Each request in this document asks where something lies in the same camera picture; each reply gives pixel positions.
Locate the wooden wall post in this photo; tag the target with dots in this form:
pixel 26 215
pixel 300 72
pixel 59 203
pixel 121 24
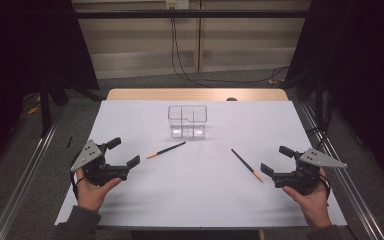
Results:
pixel 199 36

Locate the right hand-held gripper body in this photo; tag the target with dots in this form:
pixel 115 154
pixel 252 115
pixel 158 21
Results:
pixel 316 158

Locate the dark curtain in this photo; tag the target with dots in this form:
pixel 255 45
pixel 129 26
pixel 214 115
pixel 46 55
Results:
pixel 20 50
pixel 363 66

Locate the person's right hand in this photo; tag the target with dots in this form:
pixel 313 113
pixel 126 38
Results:
pixel 315 206

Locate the person's left hand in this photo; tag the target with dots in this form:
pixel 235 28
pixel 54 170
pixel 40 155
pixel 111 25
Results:
pixel 91 195

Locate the yellow floor item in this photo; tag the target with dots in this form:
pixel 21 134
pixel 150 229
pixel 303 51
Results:
pixel 33 110

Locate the black stand post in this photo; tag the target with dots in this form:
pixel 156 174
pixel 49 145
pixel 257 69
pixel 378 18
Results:
pixel 45 110

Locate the white wall socket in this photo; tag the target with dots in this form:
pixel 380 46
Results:
pixel 177 4

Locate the black horizontal frame bar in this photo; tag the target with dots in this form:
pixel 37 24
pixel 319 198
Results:
pixel 130 14

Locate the white table mat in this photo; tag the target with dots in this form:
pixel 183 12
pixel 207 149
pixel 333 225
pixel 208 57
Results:
pixel 196 200

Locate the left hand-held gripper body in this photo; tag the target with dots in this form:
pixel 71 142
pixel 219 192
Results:
pixel 87 155

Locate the clear plastic organiser box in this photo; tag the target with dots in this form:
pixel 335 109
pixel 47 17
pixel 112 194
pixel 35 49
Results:
pixel 187 128

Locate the wooden table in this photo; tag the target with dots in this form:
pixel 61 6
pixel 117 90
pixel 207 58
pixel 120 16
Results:
pixel 180 94

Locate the aluminium rail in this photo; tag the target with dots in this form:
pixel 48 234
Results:
pixel 353 193
pixel 23 186

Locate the black pencil gold end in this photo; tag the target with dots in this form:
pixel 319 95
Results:
pixel 245 163
pixel 168 149

